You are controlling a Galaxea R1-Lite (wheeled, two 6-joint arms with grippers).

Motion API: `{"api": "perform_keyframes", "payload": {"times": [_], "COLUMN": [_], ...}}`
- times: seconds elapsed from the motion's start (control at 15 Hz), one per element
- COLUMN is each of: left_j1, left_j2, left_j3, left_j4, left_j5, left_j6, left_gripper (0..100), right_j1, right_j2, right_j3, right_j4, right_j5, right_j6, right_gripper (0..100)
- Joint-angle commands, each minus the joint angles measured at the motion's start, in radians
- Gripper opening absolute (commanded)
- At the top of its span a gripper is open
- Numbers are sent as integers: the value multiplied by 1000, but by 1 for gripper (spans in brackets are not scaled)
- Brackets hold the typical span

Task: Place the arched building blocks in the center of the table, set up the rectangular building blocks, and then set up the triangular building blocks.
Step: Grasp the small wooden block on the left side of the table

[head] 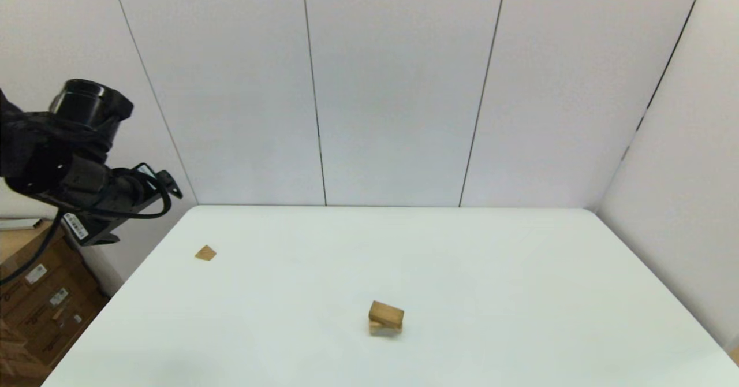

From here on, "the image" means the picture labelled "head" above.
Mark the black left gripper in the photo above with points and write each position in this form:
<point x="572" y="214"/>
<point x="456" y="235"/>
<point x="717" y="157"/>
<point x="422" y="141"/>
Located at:
<point x="104" y="196"/>

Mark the triangular wooden building block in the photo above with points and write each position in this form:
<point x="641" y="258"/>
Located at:
<point x="205" y="253"/>

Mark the rectangular wooden building block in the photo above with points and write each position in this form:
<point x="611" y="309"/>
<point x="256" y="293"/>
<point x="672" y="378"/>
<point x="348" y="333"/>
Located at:
<point x="387" y="313"/>

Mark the arched wooden building block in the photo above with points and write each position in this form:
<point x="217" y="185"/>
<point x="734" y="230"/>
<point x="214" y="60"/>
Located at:
<point x="385" y="330"/>

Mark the flat white item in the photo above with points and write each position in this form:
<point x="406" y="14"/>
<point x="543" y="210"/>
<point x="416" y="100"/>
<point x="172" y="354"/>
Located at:
<point x="17" y="224"/>

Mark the stacked cardboard boxes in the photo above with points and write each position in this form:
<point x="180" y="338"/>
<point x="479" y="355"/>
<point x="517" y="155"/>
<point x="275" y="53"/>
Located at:
<point x="40" y="300"/>

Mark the small plain cardboard box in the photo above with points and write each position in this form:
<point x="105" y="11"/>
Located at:
<point x="14" y="355"/>

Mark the tan object beside table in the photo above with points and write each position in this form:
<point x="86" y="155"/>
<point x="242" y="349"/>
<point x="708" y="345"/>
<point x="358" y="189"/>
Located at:
<point x="735" y="356"/>

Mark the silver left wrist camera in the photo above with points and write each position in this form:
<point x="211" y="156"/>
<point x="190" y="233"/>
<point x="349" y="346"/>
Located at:
<point x="167" y="182"/>

